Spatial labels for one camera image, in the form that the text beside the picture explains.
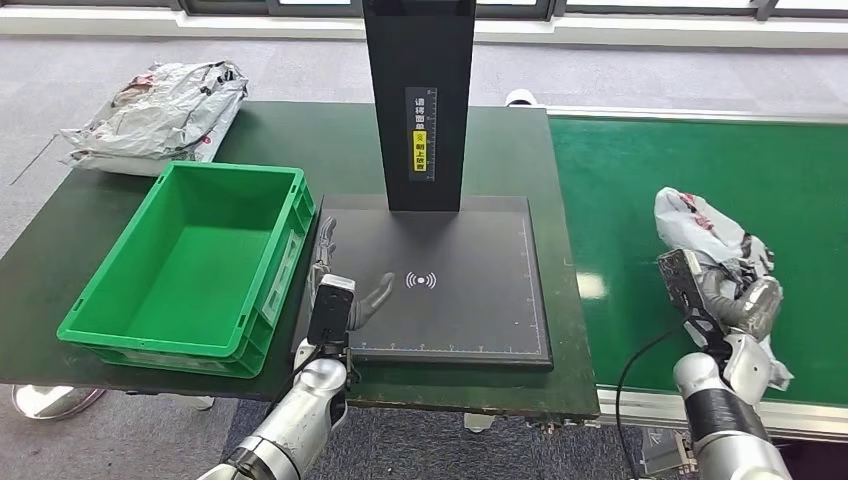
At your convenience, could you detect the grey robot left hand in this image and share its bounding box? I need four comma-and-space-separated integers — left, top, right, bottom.
306, 217, 397, 333

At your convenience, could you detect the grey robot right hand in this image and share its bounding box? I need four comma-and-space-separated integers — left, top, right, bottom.
702, 233, 784, 342

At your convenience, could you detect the white parcel bag red dot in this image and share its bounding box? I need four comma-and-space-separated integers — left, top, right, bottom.
654, 186, 795, 392

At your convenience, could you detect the black inbound scanner machine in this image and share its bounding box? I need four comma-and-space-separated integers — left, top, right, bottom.
291, 0, 554, 371

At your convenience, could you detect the green conveyor belt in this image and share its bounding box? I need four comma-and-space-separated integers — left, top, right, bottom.
548, 115, 848, 407

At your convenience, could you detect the crumpled grey parcel bag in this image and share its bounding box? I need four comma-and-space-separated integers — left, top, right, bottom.
59, 60, 250, 162
64, 99, 241, 179

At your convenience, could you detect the black yellow label sticker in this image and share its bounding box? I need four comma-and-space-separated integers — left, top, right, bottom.
405, 86, 439, 183

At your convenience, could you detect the dark green table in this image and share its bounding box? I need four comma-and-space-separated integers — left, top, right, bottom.
0, 100, 601, 420

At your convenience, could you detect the green plastic crate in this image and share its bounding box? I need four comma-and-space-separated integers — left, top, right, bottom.
56, 160, 317, 380

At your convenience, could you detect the white window sill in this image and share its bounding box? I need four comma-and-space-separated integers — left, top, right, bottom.
0, 7, 848, 51

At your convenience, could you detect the chrome round base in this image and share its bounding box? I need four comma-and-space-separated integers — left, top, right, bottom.
9, 386, 107, 422

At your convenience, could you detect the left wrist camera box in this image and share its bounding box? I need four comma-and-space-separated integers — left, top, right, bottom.
306, 276, 357, 349

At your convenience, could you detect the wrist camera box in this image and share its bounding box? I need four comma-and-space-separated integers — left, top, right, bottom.
306, 276, 357, 349
657, 248, 730, 352

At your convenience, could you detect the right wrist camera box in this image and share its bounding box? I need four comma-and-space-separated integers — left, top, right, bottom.
657, 248, 730, 352

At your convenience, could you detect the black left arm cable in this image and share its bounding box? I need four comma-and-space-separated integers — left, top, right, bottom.
264, 344, 321, 420

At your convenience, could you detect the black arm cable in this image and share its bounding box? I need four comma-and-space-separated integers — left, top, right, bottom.
614, 327, 684, 480
264, 344, 321, 420

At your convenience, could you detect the aluminium conveyor frame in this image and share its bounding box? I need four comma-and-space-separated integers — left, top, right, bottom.
544, 104, 848, 445

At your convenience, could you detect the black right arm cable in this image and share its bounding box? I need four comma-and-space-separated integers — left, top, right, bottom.
614, 327, 684, 480

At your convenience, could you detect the metal conveyor bracket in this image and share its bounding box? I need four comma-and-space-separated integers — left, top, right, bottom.
639, 427, 697, 478

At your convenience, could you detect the dark window frame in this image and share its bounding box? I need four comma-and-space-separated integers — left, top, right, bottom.
0, 0, 848, 21

